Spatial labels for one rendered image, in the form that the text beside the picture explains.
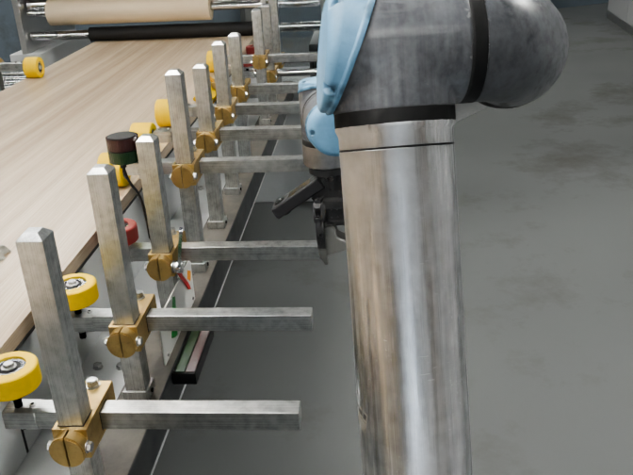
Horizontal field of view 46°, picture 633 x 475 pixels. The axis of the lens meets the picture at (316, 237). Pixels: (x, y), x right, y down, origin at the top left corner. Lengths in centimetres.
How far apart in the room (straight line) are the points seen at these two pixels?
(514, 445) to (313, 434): 60
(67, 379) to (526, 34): 72
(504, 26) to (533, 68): 6
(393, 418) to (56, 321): 49
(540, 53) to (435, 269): 22
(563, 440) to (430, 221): 176
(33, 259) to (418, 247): 51
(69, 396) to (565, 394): 182
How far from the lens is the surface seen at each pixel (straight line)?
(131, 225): 155
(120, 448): 129
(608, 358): 279
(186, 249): 153
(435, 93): 68
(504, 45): 70
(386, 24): 68
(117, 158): 143
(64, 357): 104
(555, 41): 75
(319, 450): 229
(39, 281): 100
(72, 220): 165
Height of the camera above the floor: 149
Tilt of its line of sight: 25 degrees down
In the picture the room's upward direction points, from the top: 3 degrees counter-clockwise
